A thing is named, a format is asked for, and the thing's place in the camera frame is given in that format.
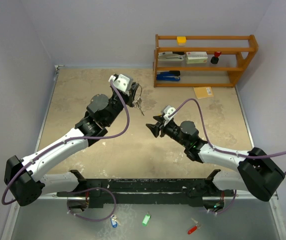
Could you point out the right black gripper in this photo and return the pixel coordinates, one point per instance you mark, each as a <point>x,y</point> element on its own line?
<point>155,128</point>

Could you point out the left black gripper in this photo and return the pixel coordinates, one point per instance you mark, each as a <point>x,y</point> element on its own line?
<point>130,98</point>

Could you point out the large metal keyring with clips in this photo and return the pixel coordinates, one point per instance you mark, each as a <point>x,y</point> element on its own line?
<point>137,102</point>

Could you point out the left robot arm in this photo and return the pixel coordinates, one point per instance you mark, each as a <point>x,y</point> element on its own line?
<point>25,178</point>

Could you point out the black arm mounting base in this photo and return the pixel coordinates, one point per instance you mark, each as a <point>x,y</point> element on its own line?
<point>173,191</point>

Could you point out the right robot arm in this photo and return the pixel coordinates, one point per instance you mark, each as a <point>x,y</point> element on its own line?
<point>252,171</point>

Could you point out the blue stapler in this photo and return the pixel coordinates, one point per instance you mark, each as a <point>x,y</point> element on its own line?
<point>172,76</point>

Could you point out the brown envelope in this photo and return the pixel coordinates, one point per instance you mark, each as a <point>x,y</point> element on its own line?
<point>203,92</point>

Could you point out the grey stapler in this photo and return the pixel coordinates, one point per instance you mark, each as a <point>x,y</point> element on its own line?
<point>170,56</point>

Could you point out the white and red box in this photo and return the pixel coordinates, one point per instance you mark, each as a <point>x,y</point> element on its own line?
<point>196,57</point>

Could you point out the yellow box on shelf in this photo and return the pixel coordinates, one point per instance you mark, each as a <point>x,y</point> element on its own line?
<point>181,40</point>

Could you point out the red and black stamp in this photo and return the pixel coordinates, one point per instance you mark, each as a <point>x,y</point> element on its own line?
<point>215,58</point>

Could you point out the green key tag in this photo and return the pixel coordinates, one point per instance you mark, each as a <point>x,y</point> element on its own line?
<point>146,219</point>

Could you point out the key with blue tag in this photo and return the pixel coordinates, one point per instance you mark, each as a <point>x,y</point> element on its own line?
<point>114,221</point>

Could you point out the key with red tag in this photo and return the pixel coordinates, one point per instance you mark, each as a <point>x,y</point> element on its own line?
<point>195,227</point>

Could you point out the wooden shelf rack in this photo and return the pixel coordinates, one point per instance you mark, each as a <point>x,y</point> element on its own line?
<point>237,54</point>

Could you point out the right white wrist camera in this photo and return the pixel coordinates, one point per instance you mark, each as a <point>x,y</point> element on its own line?
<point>167,114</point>

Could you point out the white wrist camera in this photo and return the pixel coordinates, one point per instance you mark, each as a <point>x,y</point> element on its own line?
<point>167,114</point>
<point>122,82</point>

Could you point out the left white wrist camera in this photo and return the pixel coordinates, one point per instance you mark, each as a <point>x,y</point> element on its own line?
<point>122,82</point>

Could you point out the aluminium table frame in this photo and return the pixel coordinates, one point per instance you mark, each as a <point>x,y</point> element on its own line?
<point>136,154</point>

